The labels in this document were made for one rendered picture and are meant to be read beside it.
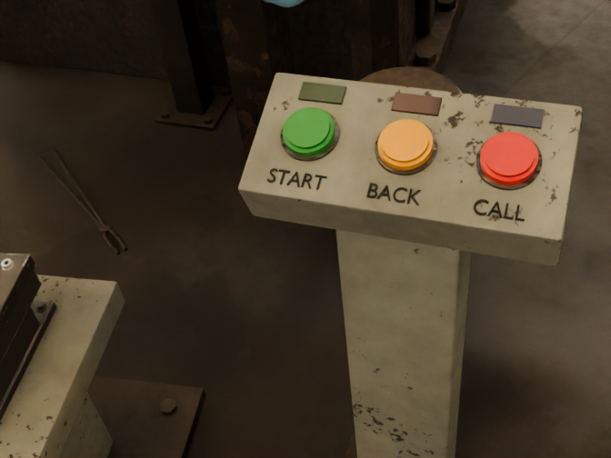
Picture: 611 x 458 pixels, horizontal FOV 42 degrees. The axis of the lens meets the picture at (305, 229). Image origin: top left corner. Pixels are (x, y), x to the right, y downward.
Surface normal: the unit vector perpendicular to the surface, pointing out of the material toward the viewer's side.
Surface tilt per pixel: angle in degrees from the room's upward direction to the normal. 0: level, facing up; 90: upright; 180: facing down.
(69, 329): 0
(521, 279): 0
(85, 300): 0
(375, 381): 90
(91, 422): 90
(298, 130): 20
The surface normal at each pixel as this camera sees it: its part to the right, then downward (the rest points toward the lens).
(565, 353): -0.09, -0.69
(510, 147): -0.19, -0.41
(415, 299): -0.31, 0.70
